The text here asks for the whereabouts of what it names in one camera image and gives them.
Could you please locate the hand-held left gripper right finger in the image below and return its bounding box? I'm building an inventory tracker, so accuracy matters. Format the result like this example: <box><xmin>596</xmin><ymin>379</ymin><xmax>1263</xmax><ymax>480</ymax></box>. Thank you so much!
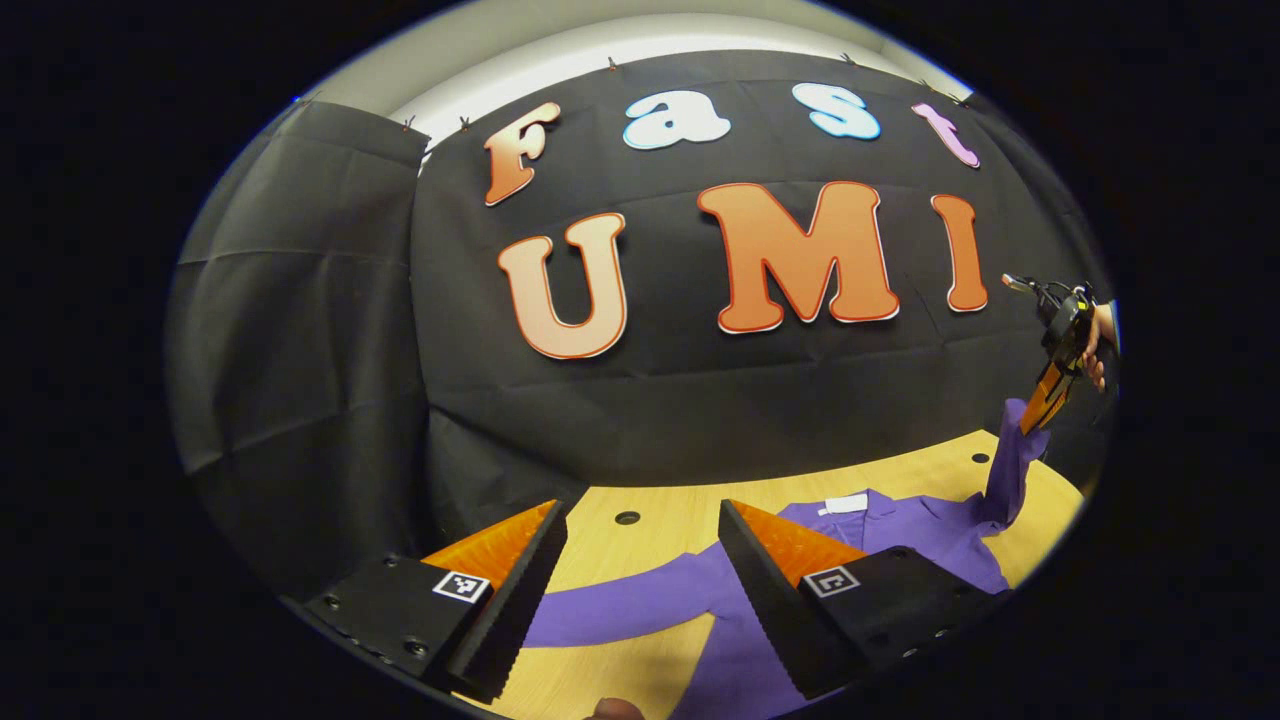
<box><xmin>717</xmin><ymin>498</ymin><xmax>1011</xmax><ymax>701</ymax></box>

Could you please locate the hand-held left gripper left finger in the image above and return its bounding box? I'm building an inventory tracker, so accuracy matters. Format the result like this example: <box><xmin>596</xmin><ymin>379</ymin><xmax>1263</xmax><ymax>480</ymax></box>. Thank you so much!
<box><xmin>303</xmin><ymin>498</ymin><xmax>571</xmax><ymax>704</ymax></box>

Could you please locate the purple shirt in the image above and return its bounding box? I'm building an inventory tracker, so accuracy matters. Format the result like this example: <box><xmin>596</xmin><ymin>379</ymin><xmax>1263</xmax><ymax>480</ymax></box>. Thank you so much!
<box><xmin>522</xmin><ymin>398</ymin><xmax>1053</xmax><ymax>720</ymax></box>

